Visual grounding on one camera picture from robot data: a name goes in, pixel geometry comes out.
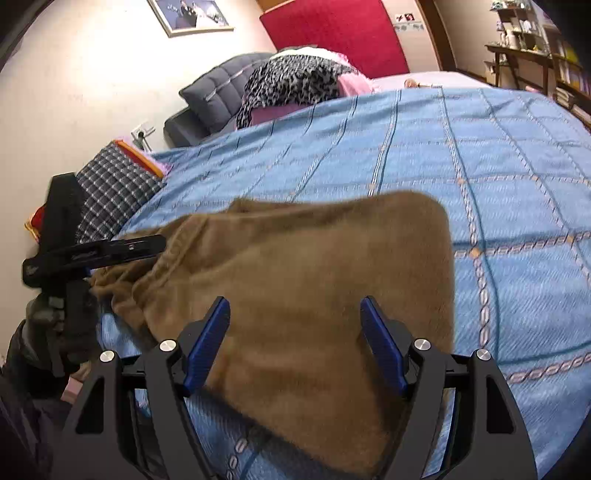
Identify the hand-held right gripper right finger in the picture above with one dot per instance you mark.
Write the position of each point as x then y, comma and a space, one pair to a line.
383, 341

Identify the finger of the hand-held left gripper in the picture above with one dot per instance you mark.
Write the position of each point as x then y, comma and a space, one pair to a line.
134, 247

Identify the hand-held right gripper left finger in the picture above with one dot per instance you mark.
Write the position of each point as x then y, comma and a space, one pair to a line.
207, 341

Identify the brown fleece pants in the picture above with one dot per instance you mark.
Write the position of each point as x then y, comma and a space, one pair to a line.
300, 277

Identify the person's left hand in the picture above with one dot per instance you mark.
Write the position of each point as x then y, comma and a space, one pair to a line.
41, 314

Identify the red yellow cloth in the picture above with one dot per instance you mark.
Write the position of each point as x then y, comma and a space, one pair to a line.
36, 224

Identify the dark plaid pillow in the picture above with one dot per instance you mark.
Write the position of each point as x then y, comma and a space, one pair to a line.
115, 184

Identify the orange pink edged cloth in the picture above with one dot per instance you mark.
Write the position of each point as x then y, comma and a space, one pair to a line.
143, 159

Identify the dark grey tufted headboard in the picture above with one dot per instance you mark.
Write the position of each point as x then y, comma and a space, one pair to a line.
217, 92

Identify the purple pillow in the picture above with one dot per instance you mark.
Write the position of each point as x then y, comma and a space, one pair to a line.
277, 113

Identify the blue checked bedspread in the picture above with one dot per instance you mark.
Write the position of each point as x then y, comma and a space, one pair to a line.
508, 184

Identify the leopard print blanket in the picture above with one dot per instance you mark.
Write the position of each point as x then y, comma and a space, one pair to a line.
291, 78

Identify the white cloth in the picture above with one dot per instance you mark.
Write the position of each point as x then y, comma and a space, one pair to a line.
309, 50

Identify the pink bed sheet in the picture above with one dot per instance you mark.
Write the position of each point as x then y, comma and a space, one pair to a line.
443, 78

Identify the wooden desk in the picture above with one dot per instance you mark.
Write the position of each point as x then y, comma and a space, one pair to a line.
517, 53

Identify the wooden bookshelf with books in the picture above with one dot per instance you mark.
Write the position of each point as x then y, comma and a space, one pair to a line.
572, 78

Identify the wooden desk shelf organizer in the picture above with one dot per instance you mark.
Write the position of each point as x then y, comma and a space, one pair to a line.
521, 25

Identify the wall socket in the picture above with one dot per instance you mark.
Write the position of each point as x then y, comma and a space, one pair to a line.
142, 131

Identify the framed wall picture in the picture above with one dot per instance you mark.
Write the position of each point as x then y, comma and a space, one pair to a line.
191, 14

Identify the red wall panel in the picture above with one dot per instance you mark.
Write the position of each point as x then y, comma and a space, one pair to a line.
332, 27

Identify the brown wooden door frame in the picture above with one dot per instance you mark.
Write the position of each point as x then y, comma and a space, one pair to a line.
438, 32

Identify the wall stickers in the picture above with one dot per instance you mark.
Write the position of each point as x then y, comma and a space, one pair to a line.
408, 22

